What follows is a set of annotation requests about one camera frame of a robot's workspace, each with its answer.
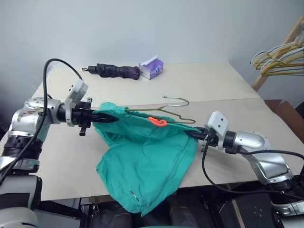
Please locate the light wooden rack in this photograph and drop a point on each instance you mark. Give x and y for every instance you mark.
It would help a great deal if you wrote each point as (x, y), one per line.
(261, 80)

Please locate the purple tissue box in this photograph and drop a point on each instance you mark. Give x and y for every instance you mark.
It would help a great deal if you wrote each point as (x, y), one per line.
(152, 70)

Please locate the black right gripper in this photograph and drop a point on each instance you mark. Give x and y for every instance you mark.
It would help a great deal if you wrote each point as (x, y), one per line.
(210, 141)

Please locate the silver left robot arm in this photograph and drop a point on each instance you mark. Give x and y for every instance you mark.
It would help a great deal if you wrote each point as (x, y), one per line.
(31, 114)

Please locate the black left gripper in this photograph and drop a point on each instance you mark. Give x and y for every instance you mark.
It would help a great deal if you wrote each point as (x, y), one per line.
(80, 114)

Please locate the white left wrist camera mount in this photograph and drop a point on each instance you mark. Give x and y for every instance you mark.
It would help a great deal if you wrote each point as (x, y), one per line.
(78, 90)

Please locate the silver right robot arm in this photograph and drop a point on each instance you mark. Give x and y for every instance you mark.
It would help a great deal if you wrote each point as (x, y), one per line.
(249, 140)

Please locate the folded dark purple umbrella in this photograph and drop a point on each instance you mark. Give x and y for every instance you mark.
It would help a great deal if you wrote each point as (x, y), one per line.
(114, 71)

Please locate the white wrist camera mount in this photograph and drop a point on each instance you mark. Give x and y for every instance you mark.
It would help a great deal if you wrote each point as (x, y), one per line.
(78, 90)
(217, 121)

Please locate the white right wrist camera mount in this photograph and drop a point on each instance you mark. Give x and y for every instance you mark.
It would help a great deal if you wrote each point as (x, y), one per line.
(217, 121)

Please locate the green shorts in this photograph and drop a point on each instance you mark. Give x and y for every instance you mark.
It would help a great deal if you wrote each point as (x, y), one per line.
(147, 161)

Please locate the brown wooden furniture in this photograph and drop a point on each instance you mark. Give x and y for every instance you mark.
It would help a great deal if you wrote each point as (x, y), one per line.
(285, 111)

